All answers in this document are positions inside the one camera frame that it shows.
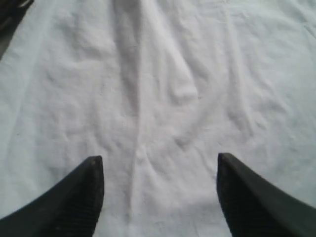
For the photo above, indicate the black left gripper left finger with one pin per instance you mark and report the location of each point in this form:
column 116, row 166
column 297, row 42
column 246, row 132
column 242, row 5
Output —
column 71, row 208

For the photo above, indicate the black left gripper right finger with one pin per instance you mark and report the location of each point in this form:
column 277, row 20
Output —
column 253, row 207

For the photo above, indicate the white t-shirt with red logo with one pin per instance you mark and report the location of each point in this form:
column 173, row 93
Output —
column 159, row 88

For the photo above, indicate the dark brown wicker basket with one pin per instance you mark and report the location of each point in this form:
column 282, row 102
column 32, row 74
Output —
column 11, row 14

